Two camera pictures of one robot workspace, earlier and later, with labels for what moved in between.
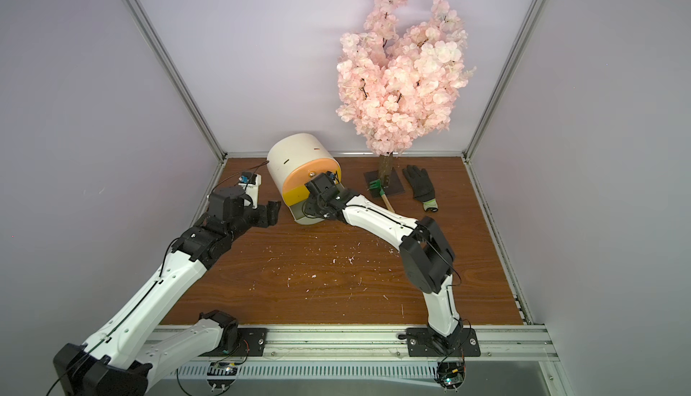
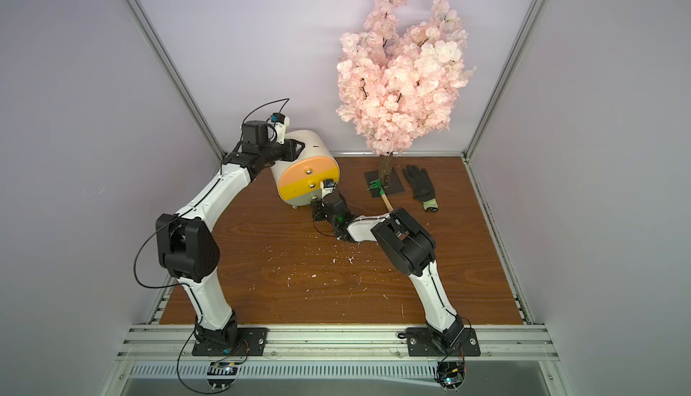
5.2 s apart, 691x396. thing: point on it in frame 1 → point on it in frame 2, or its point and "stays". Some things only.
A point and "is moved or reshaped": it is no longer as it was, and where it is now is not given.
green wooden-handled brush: (377, 184) stays
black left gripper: (272, 217) → (290, 148)
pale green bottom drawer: (300, 217) is moved or reshaped
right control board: (450, 374) stays
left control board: (220, 375) stays
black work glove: (422, 186) stays
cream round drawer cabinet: (295, 159) is moved or reshaped
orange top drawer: (300, 174) stays
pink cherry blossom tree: (398, 83) stays
